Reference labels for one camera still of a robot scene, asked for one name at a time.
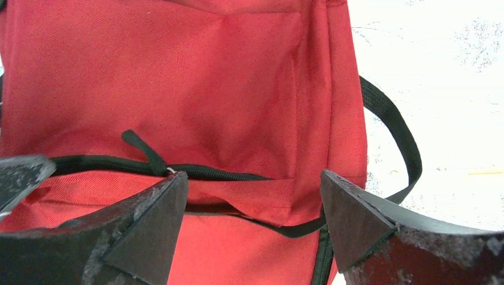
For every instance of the floral table mat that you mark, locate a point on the floral table mat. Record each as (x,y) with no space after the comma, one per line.
(441,63)

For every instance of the red student backpack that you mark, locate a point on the red student backpack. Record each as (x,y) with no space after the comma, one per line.
(251,99)

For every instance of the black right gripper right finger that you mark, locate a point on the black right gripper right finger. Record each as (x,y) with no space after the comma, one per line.
(376,241)

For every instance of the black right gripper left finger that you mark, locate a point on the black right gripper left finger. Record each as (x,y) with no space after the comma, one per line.
(129,242)

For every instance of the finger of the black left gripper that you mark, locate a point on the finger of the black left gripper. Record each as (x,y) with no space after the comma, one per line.
(20,176)

